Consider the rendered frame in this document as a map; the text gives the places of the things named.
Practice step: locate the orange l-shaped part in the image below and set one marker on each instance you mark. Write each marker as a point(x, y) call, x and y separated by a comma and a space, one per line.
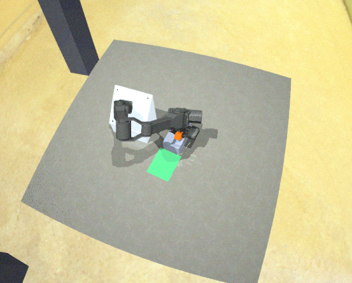
point(178, 135)

